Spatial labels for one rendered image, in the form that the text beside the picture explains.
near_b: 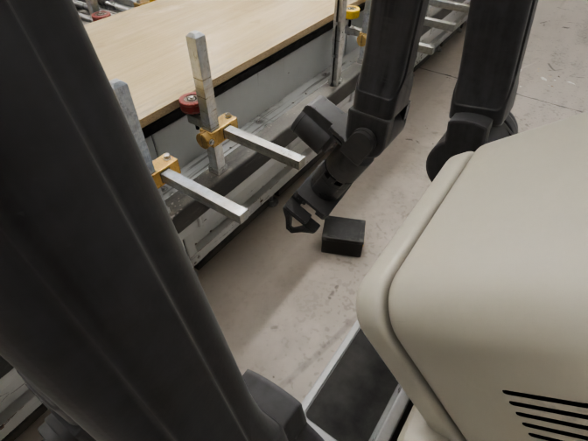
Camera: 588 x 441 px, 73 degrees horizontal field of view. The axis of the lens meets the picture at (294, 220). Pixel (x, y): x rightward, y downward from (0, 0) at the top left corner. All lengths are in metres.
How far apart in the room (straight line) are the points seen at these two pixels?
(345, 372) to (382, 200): 1.82
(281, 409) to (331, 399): 0.28
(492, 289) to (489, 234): 0.04
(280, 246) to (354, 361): 1.51
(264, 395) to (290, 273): 1.67
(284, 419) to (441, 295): 0.10
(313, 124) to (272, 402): 0.43
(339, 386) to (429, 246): 0.30
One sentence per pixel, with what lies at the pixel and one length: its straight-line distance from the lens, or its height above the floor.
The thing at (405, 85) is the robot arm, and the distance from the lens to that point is 0.52.
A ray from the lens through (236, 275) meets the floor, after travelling 1.90.
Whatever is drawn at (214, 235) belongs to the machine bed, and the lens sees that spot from 1.86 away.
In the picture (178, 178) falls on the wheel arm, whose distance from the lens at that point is 1.09.
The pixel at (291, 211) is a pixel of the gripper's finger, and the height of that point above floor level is 1.07.
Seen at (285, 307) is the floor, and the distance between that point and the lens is 1.79.
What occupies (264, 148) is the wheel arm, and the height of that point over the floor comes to 0.85.
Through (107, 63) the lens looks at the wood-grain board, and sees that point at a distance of 1.65.
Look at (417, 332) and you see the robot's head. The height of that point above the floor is 1.32.
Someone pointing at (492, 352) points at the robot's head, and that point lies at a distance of 0.22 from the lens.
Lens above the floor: 1.52
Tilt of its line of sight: 46 degrees down
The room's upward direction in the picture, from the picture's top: straight up
